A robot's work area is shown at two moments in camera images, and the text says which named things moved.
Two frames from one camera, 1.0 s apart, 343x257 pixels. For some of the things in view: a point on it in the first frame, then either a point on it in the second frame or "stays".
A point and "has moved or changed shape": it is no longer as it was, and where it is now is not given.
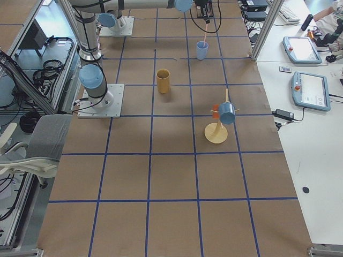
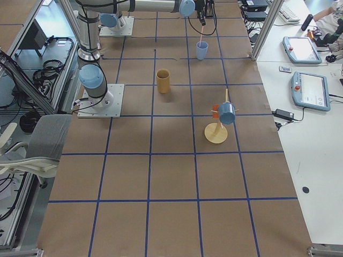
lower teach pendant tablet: (311, 91) stays
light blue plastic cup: (202, 47) stays
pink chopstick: (205, 35) has moved or changed shape
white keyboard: (286, 12) stays
